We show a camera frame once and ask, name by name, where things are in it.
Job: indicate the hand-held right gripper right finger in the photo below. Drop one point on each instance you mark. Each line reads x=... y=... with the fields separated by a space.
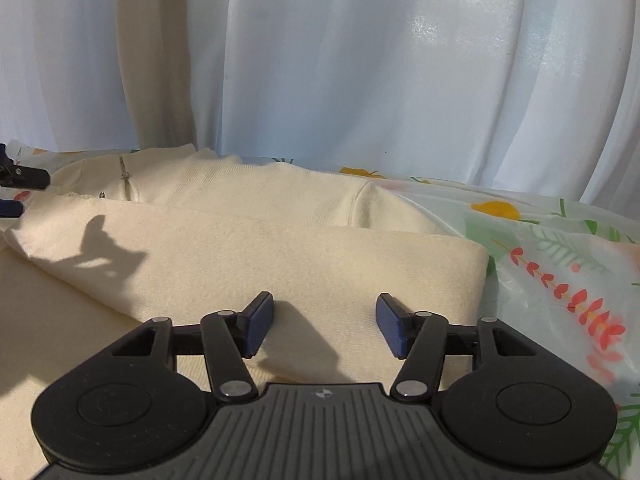
x=390 y=326

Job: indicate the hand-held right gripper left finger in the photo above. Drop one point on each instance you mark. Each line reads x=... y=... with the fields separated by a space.
x=261 y=322

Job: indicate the cream knit sweater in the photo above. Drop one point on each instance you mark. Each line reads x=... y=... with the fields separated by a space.
x=280 y=255

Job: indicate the white curtain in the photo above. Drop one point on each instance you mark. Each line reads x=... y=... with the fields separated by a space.
x=350 y=60

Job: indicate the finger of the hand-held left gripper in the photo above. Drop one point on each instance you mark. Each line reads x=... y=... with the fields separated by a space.
x=25 y=177
x=11 y=208

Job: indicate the floral plastic tablecloth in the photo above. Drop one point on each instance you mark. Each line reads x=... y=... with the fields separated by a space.
x=550 y=260

